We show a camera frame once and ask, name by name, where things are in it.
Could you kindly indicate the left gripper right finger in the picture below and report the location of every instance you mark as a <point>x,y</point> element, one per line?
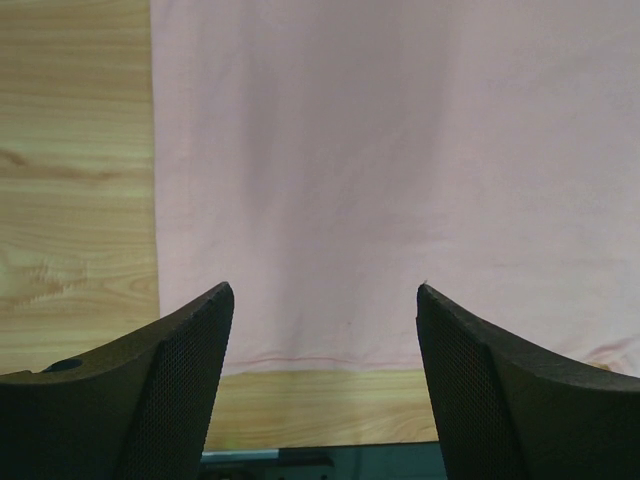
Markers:
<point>506,408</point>

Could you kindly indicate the pink t-shirt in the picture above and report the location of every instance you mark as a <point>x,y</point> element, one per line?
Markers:
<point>326,158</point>

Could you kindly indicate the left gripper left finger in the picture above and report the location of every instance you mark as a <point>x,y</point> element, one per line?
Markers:
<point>138,407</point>

